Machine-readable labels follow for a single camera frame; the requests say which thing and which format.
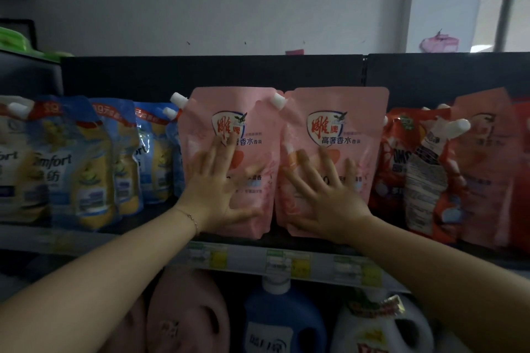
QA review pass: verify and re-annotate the person's left forearm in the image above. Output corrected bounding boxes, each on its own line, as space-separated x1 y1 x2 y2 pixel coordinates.
0 207 199 353

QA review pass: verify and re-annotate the pink bagged item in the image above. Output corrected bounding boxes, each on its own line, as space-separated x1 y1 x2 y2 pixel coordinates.
419 30 459 53

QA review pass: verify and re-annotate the person's left hand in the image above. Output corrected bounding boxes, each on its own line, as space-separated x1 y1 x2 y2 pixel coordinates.
173 135 266 237

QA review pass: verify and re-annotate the dark metal shelf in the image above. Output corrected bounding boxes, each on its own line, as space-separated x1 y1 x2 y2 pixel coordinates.
0 49 530 353

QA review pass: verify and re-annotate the thin chain bracelet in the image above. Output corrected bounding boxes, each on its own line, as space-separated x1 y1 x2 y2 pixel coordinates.
173 207 200 236

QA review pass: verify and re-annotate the flat green pack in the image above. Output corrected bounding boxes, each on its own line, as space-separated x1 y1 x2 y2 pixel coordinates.
31 50 73 61
0 27 32 51

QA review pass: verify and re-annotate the white detergent jug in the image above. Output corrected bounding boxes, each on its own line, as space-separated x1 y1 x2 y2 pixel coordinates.
330 288 434 353

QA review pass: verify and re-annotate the person's right forearm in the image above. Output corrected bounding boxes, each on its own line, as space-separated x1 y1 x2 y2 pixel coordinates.
347 216 530 353

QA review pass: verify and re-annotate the person's right hand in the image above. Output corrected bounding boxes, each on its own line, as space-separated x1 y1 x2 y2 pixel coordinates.
279 146 373 245

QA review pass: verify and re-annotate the blue detergent jug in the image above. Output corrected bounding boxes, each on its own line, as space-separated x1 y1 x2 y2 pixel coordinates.
243 276 328 353

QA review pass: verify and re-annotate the grey vertical pole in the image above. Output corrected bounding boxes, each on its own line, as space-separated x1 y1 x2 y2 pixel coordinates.
495 0 522 53

